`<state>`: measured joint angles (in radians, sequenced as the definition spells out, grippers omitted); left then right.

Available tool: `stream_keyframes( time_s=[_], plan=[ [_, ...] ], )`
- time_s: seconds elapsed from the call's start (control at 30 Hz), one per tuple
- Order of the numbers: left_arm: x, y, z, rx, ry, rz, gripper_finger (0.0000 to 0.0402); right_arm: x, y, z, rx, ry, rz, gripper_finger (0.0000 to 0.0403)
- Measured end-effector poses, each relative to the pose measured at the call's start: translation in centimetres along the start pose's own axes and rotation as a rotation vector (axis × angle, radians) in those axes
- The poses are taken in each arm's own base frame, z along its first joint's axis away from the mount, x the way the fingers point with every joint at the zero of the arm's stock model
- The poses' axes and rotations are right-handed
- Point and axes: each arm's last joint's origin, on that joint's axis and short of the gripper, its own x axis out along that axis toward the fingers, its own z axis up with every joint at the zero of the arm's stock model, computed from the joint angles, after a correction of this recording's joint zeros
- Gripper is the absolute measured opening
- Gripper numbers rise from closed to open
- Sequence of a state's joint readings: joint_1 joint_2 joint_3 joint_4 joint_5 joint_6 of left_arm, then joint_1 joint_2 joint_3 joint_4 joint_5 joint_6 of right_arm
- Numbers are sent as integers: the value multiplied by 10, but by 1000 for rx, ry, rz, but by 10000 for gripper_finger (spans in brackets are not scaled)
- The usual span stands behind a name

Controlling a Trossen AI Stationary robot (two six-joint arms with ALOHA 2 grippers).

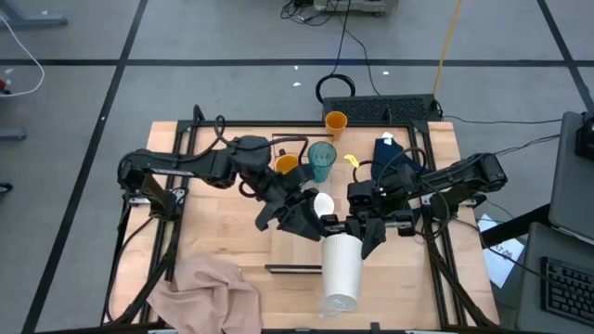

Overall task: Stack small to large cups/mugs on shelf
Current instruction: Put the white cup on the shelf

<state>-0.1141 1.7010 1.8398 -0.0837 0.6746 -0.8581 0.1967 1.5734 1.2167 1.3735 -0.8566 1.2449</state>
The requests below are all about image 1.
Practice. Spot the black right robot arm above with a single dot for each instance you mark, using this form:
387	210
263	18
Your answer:
464	174

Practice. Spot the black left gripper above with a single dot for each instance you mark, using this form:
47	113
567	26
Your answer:
274	195

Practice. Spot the pink cloth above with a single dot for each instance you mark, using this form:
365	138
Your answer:
209	297

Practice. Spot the black keyboard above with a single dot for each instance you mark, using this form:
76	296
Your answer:
568	292

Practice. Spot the white cloth tag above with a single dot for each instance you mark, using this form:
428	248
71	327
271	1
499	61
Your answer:
387	135

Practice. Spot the dark blue cloth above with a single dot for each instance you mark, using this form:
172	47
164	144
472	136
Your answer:
392	155

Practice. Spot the grey laptop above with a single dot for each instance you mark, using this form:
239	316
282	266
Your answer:
573	185

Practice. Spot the white ribbed paper cup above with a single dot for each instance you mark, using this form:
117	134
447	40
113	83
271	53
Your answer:
342	273

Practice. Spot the black perforated metal box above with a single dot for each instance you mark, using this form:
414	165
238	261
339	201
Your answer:
371	109

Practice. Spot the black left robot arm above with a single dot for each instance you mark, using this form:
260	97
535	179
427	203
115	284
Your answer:
162	162

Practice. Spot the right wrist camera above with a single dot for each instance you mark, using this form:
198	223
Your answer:
362	195

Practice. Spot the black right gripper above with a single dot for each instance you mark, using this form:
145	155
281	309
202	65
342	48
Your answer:
399	222

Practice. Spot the clear glass mug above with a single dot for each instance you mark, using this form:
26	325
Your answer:
327	313

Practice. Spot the grey desk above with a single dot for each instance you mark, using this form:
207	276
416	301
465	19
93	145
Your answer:
533	306

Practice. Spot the white paper sheet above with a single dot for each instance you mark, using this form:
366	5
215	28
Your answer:
503	260

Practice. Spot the orange plastic cup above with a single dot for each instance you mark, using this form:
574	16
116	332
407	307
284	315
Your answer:
336	123

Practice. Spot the black mug yellow inside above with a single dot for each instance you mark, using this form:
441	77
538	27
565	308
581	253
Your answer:
287	163

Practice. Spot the white ceramic mug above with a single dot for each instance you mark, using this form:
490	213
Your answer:
324	204

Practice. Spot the teal plastic tumbler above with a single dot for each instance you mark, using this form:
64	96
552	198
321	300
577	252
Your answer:
321	160

